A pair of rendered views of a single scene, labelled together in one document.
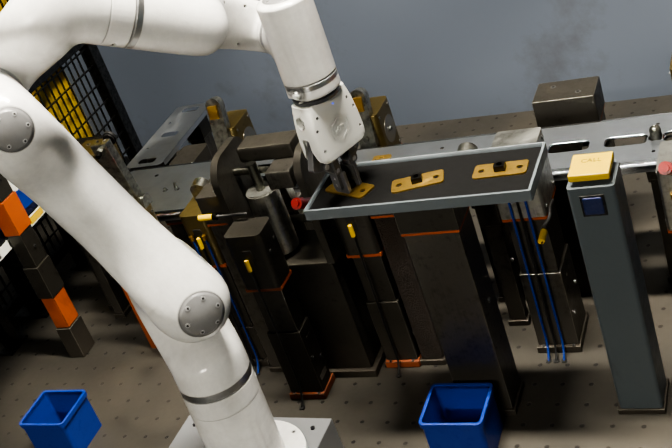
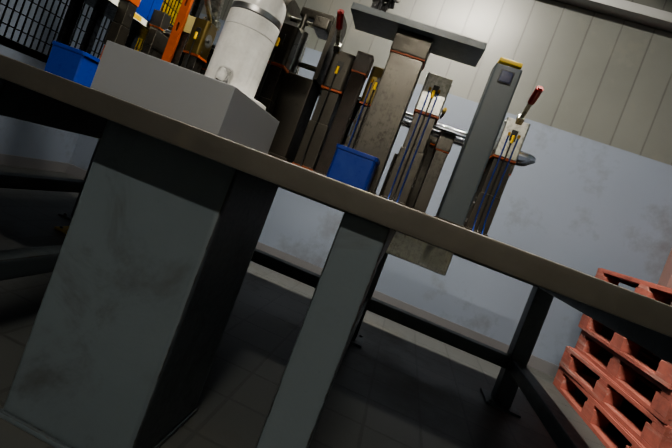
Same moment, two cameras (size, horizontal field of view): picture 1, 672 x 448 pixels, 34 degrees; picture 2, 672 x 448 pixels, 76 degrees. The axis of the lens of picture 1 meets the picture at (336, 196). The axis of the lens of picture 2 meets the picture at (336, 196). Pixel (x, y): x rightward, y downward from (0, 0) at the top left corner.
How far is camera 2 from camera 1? 1.40 m
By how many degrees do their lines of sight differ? 33
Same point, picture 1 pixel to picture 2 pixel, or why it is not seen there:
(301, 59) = not seen: outside the picture
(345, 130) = not seen: outside the picture
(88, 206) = not seen: outside the picture
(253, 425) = (260, 53)
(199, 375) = not seen: outside the picture
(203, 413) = (242, 16)
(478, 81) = (296, 219)
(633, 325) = (480, 161)
